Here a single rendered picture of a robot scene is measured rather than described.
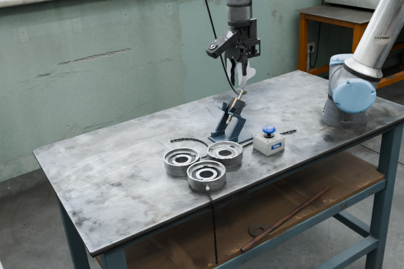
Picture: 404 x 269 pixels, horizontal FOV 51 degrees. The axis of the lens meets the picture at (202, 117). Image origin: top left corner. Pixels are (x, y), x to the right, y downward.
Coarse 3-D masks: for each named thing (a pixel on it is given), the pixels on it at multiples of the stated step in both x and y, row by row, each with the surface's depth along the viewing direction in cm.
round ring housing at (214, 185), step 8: (208, 160) 121; (192, 168) 119; (224, 168) 116; (200, 176) 118; (208, 176) 119; (224, 176) 114; (192, 184) 114; (200, 184) 112; (208, 184) 112; (216, 184) 113
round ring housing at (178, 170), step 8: (168, 152) 127; (176, 152) 128; (192, 152) 128; (176, 160) 126; (184, 160) 127; (168, 168) 121; (176, 168) 120; (184, 168) 120; (176, 176) 122; (184, 176) 121
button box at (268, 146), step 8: (256, 136) 131; (264, 136) 130; (272, 136) 130; (280, 136) 130; (256, 144) 132; (264, 144) 128; (272, 144) 128; (280, 144) 130; (264, 152) 129; (272, 152) 129
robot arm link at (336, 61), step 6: (342, 54) 142; (348, 54) 142; (330, 60) 140; (336, 60) 136; (342, 60) 134; (330, 66) 140; (336, 66) 137; (330, 72) 140; (330, 78) 138; (330, 84) 141; (330, 90) 142
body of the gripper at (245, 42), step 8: (232, 24) 125; (240, 24) 124; (248, 24) 125; (256, 24) 129; (240, 32) 127; (248, 32) 129; (256, 32) 130; (240, 40) 128; (248, 40) 129; (256, 40) 129; (232, 48) 129; (240, 48) 126; (248, 48) 130; (232, 56) 130; (248, 56) 130
